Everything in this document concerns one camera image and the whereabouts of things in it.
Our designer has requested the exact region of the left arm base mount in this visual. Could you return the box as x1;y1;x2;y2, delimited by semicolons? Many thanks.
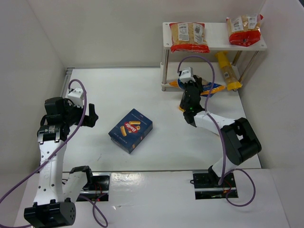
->
62;172;111;202

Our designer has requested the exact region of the blue orecchiette pasta bag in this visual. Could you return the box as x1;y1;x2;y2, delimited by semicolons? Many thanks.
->
169;77;226;97

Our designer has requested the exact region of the dark blue Barilla pasta box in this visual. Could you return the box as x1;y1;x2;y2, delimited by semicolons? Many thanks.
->
108;109;153;154

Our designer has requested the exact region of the yellow spaghetti bag on shelf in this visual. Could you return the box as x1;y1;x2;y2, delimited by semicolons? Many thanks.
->
215;51;242;91

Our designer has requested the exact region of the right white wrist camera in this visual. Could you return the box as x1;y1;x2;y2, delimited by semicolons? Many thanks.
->
179;67;196;83

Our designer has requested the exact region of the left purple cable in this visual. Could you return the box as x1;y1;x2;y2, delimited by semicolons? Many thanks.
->
0;79;109;228

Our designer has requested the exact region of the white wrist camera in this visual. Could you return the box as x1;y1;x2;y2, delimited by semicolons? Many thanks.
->
67;87;84;108
179;67;196;83

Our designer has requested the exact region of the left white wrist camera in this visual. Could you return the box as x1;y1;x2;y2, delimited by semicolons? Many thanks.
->
67;87;84;108

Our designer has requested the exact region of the red pasta bag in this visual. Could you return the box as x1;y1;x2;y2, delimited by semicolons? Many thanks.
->
226;14;264;47
169;22;210;53

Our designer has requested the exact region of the red pasta bag right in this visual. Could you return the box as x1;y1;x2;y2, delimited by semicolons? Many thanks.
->
226;14;264;47

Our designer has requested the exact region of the white two-tier shelf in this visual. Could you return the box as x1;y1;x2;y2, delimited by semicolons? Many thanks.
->
160;22;267;91

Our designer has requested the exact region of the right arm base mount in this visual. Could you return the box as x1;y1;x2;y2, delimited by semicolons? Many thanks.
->
190;172;238;200

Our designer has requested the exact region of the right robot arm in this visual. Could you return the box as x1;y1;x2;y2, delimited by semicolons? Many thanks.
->
180;81;262;186

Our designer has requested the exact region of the red pasta bag left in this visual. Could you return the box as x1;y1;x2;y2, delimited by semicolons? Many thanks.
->
169;22;210;53

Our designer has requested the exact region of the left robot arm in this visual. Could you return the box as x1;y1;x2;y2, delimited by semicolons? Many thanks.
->
24;96;98;228

